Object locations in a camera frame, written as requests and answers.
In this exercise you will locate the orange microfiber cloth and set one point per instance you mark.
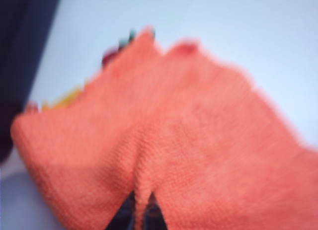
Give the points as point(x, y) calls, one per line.
point(186, 140)

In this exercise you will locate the green letter magnet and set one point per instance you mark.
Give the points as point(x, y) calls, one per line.
point(125, 38)

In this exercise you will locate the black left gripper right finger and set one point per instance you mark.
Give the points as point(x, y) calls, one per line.
point(155, 215)

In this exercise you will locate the dark blue hard case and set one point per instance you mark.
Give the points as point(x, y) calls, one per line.
point(17, 53)

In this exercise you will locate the yellow letter magnet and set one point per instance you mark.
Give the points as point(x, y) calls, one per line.
point(63, 97)

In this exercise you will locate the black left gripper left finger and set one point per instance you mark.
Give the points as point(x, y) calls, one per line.
point(123, 215)

